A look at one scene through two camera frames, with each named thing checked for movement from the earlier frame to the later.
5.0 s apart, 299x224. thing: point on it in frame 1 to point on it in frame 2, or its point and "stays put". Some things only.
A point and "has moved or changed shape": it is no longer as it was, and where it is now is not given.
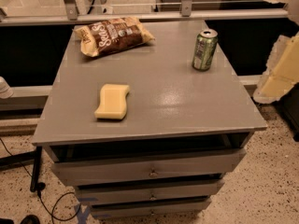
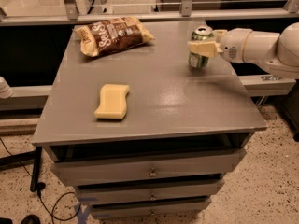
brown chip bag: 112,35 stays put
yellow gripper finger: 282,71 to 206,48
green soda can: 204,49 has moved or changed shape
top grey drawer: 177,164 stays put
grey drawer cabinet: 149,129 stays put
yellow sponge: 112,102 stays put
